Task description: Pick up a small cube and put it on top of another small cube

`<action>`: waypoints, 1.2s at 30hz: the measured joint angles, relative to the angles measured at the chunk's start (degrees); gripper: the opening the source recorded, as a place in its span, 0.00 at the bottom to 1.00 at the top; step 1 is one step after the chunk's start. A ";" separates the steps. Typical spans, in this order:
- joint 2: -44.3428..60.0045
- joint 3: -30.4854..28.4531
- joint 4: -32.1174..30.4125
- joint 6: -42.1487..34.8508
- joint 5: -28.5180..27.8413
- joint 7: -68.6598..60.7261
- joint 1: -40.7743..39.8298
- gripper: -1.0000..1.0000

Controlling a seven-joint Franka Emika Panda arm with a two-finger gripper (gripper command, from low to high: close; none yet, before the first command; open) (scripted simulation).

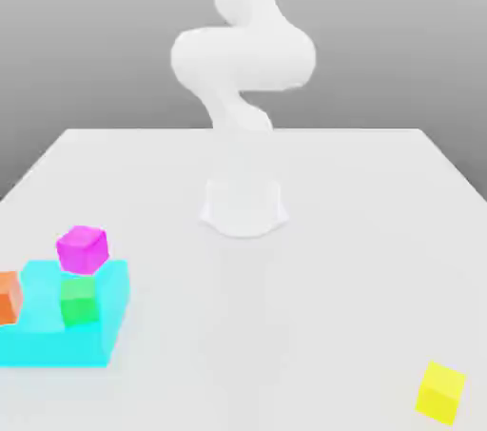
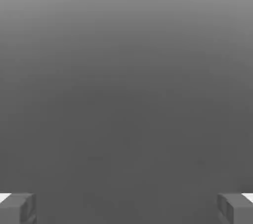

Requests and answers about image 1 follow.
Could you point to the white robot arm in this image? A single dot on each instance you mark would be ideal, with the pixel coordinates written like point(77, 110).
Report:
point(243, 58)

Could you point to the small magenta cube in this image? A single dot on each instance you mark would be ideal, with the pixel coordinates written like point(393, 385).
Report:
point(81, 250)

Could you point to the small green cube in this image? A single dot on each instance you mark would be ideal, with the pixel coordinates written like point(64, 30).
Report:
point(78, 303)

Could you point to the small orange cube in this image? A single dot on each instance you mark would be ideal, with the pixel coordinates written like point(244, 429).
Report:
point(7, 301)

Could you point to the small yellow cube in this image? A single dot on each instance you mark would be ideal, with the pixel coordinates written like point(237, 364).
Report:
point(439, 395)

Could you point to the large cyan box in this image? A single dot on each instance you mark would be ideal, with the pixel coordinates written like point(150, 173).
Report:
point(45, 347)

